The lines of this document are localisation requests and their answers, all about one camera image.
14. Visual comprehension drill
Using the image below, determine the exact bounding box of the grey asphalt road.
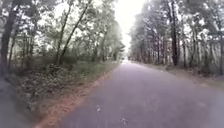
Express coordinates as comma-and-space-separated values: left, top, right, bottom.
54, 60, 224, 128

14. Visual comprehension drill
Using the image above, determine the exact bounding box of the wood of tall trees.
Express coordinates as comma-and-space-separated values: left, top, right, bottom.
0, 0, 126, 79
128, 0, 224, 77

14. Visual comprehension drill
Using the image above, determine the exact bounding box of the leaf-strewn grass verge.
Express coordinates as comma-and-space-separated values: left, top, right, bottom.
9, 59, 121, 116

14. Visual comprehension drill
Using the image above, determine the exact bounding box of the reddish leaf litter strip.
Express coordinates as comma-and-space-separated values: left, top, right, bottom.
33, 68, 118, 128

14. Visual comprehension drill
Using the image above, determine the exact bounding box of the brown dirt verge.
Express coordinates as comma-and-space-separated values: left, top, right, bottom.
133, 60, 224, 89

